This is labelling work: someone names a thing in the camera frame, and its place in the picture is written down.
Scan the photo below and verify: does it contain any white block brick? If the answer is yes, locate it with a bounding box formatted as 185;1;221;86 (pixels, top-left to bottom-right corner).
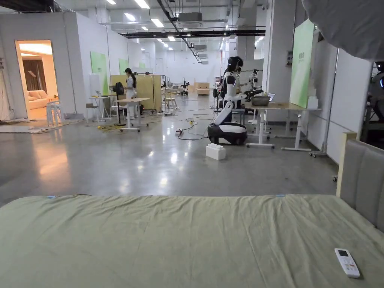
205;144;227;161

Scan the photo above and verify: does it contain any white humanoid robot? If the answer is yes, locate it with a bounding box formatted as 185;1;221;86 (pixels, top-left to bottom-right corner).
207;56;264;146

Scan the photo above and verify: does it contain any small wooden standing desk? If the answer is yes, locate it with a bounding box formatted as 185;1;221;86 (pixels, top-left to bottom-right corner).
114;97;150;132

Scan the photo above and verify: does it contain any black standing fan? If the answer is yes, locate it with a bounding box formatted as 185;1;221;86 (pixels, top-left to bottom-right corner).
112;82;127;126

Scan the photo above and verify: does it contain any wooden table with white legs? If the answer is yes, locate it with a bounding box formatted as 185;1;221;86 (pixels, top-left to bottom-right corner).
244;101;322;152

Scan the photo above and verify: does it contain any bed with pale green sheet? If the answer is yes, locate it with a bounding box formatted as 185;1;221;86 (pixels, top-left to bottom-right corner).
0;194;384;288

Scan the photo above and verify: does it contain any white folding table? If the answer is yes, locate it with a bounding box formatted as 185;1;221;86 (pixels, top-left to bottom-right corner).
88;95;112;122

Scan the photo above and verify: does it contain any stack of white stools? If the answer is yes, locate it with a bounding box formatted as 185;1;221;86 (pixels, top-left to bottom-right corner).
46;101;65;128

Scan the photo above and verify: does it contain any beige sofa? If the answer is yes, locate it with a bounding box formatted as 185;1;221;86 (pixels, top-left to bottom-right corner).
27;90;49;110

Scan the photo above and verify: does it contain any grey padded headboard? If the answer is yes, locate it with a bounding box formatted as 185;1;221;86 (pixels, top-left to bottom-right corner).
336;131;384;233

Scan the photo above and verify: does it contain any dark robot with blue light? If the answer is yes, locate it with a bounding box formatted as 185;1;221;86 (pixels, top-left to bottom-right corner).
367;61;384;120

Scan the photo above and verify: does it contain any white remote control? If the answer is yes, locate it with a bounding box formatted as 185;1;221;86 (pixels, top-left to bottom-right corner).
334;248;361;279

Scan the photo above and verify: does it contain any white garment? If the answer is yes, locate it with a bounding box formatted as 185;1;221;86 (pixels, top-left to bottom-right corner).
301;0;384;63

